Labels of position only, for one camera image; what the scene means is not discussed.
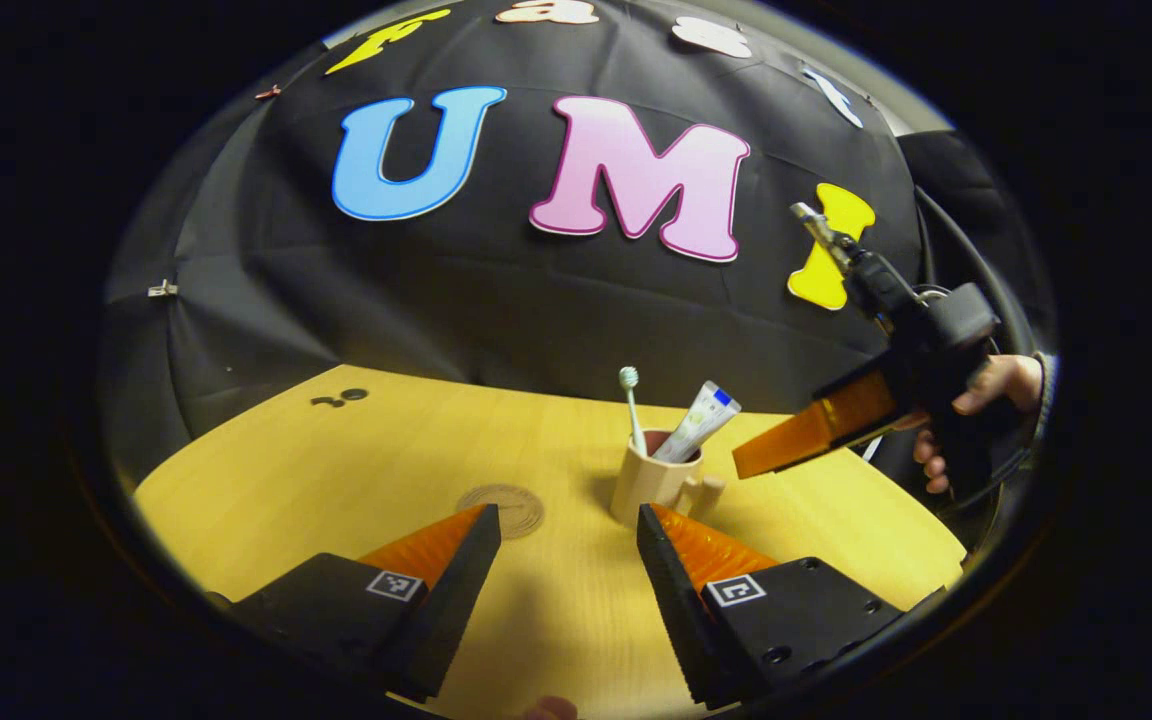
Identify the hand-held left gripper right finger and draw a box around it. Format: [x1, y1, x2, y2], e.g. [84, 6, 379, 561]
[636, 503, 909, 711]

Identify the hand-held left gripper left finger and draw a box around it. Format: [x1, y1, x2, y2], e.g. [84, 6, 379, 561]
[231, 503, 503, 704]

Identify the round wooden coaster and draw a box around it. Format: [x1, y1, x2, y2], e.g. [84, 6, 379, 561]
[456, 484, 545, 541]

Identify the beige cup with handle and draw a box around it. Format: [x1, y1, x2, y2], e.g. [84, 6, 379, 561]
[609, 430, 727, 529]

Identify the white toothpaste tube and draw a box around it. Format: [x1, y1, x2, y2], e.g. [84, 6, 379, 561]
[652, 380, 742, 464]

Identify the white toothbrush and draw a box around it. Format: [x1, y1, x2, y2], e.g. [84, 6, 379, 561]
[619, 366, 648, 458]

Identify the wooden desktop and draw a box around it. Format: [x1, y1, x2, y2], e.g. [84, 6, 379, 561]
[134, 364, 967, 717]

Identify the black backdrop cloth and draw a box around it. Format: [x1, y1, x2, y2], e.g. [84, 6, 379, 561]
[101, 0, 1057, 481]

